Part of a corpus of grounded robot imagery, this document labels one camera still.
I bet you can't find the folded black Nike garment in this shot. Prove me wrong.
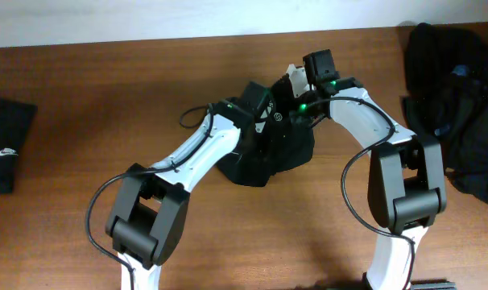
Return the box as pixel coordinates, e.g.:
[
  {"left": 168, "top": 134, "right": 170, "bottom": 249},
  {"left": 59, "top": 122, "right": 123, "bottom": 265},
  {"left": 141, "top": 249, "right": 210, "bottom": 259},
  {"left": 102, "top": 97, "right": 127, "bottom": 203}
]
[{"left": 0, "top": 98, "right": 38, "bottom": 194}]

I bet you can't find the black clothes pile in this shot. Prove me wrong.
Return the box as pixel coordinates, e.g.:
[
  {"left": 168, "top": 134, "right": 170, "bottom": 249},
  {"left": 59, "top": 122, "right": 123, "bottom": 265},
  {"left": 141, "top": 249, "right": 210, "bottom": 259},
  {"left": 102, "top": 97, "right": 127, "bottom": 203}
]
[{"left": 403, "top": 23, "right": 488, "bottom": 204}]

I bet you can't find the black t-shirt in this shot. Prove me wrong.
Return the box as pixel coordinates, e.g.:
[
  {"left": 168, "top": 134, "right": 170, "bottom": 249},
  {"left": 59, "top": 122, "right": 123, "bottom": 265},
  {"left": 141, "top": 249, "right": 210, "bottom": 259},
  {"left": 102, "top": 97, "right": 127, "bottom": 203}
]
[{"left": 215, "top": 78, "right": 316, "bottom": 189}]

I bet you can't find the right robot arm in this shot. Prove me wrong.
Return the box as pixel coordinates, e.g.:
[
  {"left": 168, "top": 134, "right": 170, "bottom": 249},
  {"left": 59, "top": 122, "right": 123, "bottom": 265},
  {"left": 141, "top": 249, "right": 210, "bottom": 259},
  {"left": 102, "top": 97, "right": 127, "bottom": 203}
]
[{"left": 286, "top": 50, "right": 456, "bottom": 290}]

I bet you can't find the right black camera cable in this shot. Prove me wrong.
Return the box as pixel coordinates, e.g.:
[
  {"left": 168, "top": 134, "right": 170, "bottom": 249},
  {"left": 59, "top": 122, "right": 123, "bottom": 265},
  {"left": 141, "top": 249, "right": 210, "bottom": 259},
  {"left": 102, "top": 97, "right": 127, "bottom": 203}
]
[{"left": 290, "top": 95, "right": 417, "bottom": 290}]

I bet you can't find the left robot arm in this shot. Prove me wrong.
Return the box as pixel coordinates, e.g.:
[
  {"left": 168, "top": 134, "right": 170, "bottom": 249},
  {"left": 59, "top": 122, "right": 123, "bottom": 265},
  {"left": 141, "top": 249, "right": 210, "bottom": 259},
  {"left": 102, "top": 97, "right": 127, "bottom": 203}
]
[{"left": 105, "top": 82, "right": 274, "bottom": 289}]

